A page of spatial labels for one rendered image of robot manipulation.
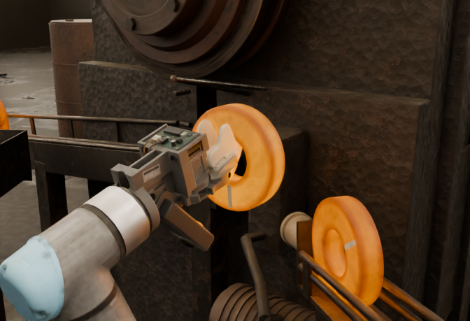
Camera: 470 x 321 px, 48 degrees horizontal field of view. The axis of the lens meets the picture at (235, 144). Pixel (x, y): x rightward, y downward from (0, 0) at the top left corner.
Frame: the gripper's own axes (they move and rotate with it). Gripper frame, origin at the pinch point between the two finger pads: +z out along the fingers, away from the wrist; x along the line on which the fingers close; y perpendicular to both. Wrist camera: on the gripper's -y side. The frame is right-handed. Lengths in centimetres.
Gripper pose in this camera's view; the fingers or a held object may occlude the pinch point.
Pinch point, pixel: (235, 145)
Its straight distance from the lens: 75.2
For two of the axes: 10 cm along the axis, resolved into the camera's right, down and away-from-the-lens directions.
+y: -1.5, -8.6, -4.9
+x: -7.9, -1.9, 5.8
